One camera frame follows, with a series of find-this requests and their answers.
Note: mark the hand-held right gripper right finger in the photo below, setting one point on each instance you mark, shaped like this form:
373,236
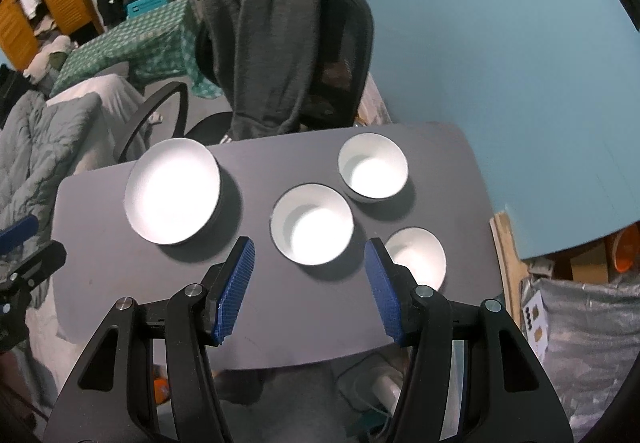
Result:
385,293

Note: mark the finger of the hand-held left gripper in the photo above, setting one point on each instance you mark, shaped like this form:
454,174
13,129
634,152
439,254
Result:
40,260
17,232

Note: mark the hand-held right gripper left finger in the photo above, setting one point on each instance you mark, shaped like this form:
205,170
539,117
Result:
232,293

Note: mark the white bowl dark rim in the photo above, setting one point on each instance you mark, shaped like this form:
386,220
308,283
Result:
372,168
421,257
312,230

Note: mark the white plate dark rim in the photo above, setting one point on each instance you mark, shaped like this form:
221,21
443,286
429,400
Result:
216,219
172,190
220,210

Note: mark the grey quilted duvet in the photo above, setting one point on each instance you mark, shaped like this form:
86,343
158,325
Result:
45,148

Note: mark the small orange object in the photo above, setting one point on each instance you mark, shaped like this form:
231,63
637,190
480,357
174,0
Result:
161,390

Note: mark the cardboard sheet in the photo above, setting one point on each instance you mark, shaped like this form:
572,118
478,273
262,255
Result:
507,273

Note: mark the pile of black clothes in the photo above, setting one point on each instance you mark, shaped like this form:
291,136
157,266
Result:
12,88

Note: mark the white sticker sheet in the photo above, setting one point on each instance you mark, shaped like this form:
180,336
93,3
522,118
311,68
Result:
534,320

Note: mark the pile of light clothes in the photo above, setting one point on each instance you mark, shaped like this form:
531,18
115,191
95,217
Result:
47,58

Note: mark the brown cardboard box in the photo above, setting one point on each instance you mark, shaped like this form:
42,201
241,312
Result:
587,263

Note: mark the grey plastic bag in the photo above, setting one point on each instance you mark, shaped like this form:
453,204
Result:
590,353

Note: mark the green checkered tablecloth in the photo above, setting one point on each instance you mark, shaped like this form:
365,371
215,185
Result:
140,43

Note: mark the orange bucket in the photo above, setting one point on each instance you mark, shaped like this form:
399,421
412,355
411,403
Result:
625,250

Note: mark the teal plastic crate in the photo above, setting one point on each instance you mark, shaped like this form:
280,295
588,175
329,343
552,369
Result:
147,5

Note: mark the black office chair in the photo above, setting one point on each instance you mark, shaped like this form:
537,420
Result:
350,23

